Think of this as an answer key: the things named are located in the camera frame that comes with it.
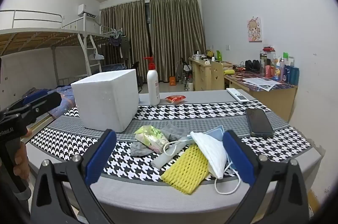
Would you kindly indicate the pink cartoon wall poster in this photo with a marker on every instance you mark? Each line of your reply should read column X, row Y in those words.
column 254, row 29

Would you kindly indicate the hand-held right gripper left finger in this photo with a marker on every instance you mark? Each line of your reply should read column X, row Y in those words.
column 101, row 155

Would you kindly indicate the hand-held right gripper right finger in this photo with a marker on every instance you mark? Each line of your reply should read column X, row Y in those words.
column 237, row 158

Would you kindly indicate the white remote control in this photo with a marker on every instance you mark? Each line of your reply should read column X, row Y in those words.
column 237, row 95

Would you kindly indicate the white metal bunk bed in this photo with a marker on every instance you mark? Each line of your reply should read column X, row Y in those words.
column 39, row 36

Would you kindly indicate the blue face mask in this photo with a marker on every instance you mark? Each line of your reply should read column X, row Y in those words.
column 215, row 133

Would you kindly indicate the green plastic packet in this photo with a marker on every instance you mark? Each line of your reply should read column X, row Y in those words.
column 150, row 138

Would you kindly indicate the group of toiletry bottles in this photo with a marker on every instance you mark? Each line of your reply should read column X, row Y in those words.
column 286, row 76

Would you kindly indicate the green plastic object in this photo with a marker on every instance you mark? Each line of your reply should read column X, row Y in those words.
column 219, row 55

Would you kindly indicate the pale wooden smiley chair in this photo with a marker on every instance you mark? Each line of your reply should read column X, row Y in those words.
column 217, row 76

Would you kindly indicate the white air conditioner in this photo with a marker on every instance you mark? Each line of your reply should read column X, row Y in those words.
column 84, row 10

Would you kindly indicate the orange container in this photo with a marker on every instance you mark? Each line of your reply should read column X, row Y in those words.
column 172, row 81

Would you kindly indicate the red snack packet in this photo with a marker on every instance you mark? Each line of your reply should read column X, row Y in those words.
column 175, row 99

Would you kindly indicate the printed paper sheets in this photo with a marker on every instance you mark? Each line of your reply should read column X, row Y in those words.
column 261, row 83

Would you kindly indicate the pale wooden drawer desk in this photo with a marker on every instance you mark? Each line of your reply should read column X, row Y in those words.
column 200, row 76

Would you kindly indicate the person's left hand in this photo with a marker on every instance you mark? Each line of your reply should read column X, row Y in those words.
column 22, row 163

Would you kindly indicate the dark hanging clothes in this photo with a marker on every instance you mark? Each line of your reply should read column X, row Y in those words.
column 118, row 45

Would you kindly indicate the white kettle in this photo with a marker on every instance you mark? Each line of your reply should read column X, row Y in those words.
column 190, row 86

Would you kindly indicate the yellow object on desk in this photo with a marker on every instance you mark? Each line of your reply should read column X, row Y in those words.
column 229, row 71

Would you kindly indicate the black folding chair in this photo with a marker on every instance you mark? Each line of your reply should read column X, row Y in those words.
column 136, row 66

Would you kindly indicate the black padded object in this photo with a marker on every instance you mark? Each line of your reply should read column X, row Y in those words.
column 252, row 65

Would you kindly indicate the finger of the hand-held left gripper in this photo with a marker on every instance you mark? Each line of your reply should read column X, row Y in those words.
column 47, row 103
column 35, row 97

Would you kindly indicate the grey sock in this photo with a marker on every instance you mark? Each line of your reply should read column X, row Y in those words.
column 173, row 131

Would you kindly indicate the white red pump lotion bottle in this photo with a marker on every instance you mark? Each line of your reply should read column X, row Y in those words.
column 153, row 86

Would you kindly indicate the wooden desk with patterned mat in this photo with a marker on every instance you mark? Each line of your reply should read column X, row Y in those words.
column 277, row 99

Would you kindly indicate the brown curtain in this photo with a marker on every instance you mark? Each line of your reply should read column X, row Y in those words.
column 177, row 36
column 124, row 36

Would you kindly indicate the white foam box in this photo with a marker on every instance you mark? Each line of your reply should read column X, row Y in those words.
column 100, row 102

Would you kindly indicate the yellow foam net sleeve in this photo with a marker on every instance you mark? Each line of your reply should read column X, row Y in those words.
column 184, row 171

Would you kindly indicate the white face mask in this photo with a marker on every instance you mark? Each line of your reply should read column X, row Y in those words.
column 211, row 152

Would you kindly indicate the white foam strip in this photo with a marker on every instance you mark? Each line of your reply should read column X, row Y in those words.
column 161, row 159

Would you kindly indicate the blue checked quilt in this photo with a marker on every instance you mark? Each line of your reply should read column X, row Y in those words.
column 66, row 101

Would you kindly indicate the black smartphone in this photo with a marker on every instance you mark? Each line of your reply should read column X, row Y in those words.
column 258, row 122

